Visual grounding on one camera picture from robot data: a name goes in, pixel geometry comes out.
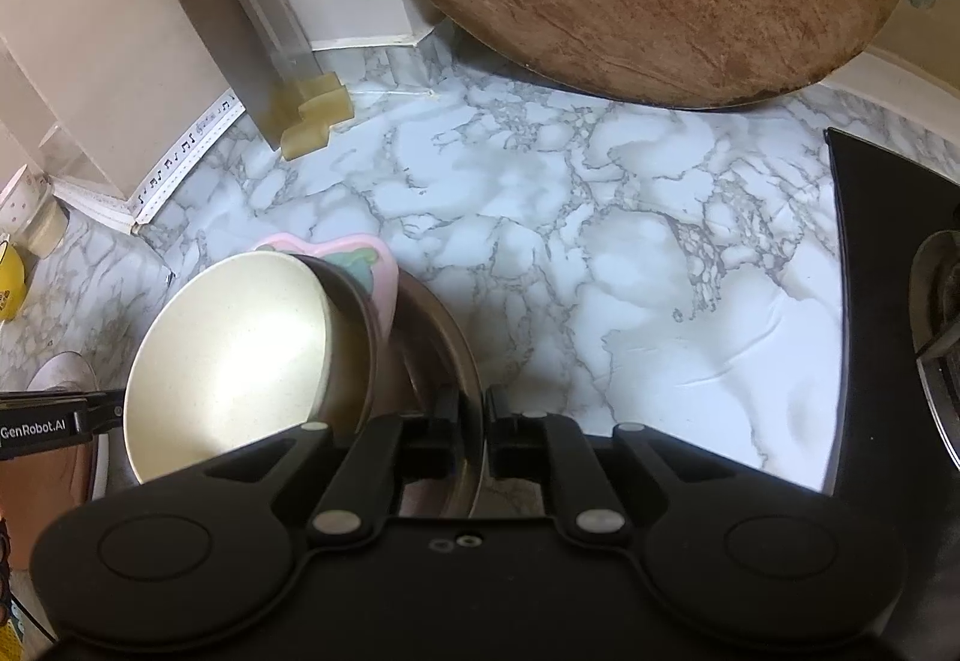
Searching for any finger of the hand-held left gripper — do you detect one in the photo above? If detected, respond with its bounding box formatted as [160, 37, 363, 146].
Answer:
[79, 388, 127, 438]

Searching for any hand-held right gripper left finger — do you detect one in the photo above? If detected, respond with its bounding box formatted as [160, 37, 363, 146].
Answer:
[172, 389, 460, 542]

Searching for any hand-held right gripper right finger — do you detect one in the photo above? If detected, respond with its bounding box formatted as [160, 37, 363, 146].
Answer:
[486, 389, 773, 542]

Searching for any stainless steel bowl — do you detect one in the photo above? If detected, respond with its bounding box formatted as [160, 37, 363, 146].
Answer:
[375, 269, 490, 521]

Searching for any cream plastic bowl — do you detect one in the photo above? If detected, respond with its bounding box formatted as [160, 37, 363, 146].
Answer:
[123, 253, 335, 486]

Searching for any pink cup with steel lining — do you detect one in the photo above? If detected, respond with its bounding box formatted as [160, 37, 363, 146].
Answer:
[251, 231, 400, 433]

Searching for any person's left hand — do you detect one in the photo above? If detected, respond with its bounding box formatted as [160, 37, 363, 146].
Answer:
[0, 457, 97, 546]

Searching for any yellow bowl with white inside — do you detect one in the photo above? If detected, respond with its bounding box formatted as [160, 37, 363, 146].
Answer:
[0, 239, 29, 322]

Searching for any clear glass jar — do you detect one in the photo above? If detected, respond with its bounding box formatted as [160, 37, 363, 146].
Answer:
[25, 202, 70, 258]

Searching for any white flower-print bowl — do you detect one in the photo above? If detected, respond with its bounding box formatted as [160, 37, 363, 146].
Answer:
[0, 172, 58, 236]

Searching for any white patterned edge tape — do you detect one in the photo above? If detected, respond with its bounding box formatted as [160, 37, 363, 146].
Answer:
[49, 91, 242, 232]

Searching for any pale yellow sponge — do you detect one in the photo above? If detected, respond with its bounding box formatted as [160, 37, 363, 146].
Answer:
[280, 71, 354, 161]

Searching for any black gas stove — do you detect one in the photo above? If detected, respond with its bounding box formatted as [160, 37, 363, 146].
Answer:
[824, 127, 960, 498]

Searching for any metal stove burner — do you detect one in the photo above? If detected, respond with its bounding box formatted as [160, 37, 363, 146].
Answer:
[907, 229, 960, 468]

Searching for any cleaver with wooden handle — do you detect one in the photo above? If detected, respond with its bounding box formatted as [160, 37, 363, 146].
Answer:
[123, 0, 317, 153]

